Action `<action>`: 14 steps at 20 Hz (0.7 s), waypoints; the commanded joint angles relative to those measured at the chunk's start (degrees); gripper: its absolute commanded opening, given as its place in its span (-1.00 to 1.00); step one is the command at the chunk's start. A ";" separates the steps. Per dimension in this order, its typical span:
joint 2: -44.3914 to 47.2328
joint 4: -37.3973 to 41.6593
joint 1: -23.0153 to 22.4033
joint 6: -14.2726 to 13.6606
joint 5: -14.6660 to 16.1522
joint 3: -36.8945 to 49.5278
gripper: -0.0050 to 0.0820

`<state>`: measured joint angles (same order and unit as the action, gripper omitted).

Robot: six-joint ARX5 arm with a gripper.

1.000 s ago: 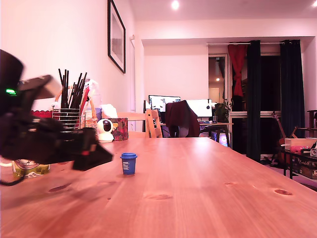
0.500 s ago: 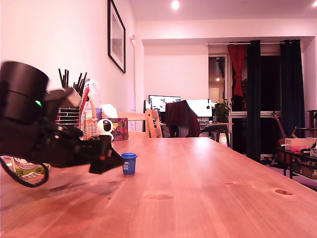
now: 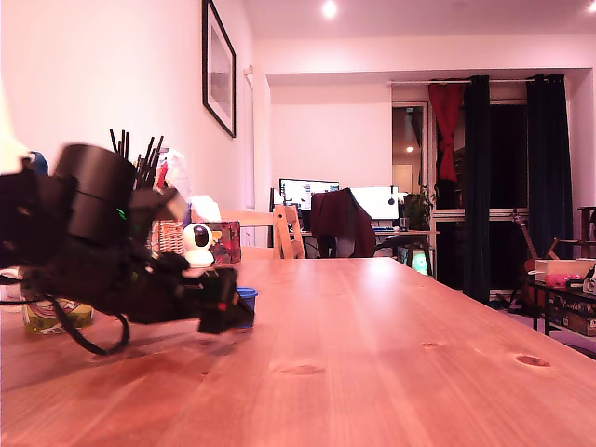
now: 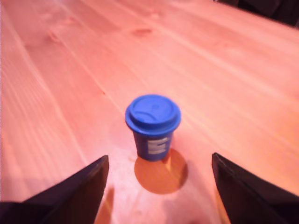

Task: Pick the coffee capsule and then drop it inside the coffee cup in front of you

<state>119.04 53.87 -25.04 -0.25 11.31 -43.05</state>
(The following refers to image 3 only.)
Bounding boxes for blue coffee capsule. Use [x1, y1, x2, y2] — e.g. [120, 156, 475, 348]
[235, 286, 260, 330]

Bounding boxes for floral tissue box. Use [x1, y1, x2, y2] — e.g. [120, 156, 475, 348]
[204, 220, 242, 265]

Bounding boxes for wooden chair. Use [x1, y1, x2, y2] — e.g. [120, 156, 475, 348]
[218, 204, 307, 261]

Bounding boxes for wicker basket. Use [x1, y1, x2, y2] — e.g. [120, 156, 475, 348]
[151, 218, 186, 256]

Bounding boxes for white tissue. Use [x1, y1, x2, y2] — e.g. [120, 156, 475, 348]
[189, 194, 223, 224]

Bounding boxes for grey office chair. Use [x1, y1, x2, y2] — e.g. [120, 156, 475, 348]
[320, 232, 401, 260]

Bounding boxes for computer monitor with windows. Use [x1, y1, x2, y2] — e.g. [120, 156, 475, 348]
[278, 178, 341, 211]

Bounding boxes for dark red jacket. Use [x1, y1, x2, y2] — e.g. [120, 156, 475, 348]
[310, 187, 377, 259]

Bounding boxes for large clear water bottle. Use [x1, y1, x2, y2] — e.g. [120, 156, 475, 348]
[157, 148, 194, 221]

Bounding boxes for yellow illustrated mug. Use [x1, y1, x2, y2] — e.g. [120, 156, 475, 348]
[21, 297, 95, 336]

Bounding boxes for computer monitor white screen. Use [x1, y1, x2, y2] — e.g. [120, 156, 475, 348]
[347, 185, 400, 221]

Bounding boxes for computer case with glowing fan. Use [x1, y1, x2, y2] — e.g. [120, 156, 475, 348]
[398, 245, 434, 277]

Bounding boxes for potted green plant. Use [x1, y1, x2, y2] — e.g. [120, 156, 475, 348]
[402, 185, 438, 232]

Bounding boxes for black framed picture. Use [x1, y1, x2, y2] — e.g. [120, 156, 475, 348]
[201, 0, 237, 140]

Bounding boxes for narrow dark curtain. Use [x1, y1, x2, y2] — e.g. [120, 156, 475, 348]
[463, 74, 493, 306]

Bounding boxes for acoustic guitar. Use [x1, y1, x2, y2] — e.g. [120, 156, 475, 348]
[509, 208, 544, 306]

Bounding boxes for black side table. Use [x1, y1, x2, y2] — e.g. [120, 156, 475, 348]
[528, 277, 596, 337]

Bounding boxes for pink object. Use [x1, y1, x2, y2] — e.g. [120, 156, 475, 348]
[544, 273, 583, 289]

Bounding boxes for wooden stand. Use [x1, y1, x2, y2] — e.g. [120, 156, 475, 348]
[545, 236, 586, 261]

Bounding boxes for pale wooden box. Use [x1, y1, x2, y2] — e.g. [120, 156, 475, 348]
[535, 259, 596, 281]

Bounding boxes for dark board game box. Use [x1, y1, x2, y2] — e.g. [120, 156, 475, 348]
[551, 297, 596, 337]

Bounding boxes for wide dark curtain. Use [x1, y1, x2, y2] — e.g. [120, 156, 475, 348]
[525, 74, 576, 260]

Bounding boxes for curtain rod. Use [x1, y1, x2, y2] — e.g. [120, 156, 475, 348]
[388, 78, 567, 87]

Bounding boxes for dark wooden shelf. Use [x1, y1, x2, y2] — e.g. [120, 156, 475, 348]
[576, 206, 596, 246]

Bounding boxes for small white round camera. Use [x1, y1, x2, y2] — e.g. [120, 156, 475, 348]
[181, 222, 216, 269]

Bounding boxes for black cable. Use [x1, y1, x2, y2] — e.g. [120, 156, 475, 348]
[44, 292, 131, 356]

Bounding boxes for white wall pipe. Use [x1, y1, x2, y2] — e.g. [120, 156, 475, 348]
[243, 64, 257, 210]

